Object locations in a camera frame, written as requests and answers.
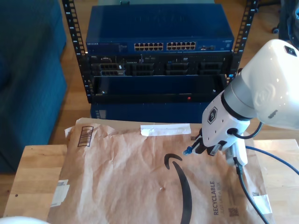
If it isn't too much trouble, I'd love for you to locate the blue network switch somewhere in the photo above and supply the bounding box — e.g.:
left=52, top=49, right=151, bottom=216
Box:
left=85, top=4, right=235, bottom=55

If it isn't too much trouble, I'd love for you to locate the dark blue flat chassis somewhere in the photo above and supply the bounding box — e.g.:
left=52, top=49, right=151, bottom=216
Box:
left=90, top=102, right=219, bottom=124

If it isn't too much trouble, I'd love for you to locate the white barcode shipping label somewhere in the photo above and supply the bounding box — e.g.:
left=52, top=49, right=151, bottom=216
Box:
left=50, top=179, right=71, bottom=208

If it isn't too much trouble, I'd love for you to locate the small white paper label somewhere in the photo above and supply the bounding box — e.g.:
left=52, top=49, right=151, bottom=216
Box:
left=253, top=195, right=273, bottom=215

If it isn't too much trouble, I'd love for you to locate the black camera cable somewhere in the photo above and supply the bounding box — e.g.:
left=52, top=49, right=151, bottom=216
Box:
left=233, top=157, right=271, bottom=224

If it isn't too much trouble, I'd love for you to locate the blue network cable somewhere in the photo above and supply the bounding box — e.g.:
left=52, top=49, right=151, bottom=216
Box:
left=182, top=146, right=299, bottom=175

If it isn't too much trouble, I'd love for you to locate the blue couch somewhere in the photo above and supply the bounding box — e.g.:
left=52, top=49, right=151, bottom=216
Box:
left=0, top=0, right=68, bottom=175

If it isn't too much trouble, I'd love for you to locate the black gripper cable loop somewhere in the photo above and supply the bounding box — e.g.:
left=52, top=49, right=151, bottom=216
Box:
left=227, top=121, right=264, bottom=140

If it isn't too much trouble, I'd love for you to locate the black rack server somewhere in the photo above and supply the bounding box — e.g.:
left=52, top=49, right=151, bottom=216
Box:
left=88, top=53, right=234, bottom=77

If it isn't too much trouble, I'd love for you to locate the white tape strip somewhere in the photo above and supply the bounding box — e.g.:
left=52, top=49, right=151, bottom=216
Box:
left=140, top=123, right=192, bottom=137

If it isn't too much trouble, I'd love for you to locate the black chair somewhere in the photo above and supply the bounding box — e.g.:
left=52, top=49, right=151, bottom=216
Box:
left=278, top=0, right=299, bottom=44

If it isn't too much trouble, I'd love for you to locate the black server rack frame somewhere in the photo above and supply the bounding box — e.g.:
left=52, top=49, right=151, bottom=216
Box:
left=61, top=0, right=259, bottom=105

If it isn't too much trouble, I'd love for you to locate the brown paper mailer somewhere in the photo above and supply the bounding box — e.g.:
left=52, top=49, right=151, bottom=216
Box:
left=46, top=117, right=274, bottom=224

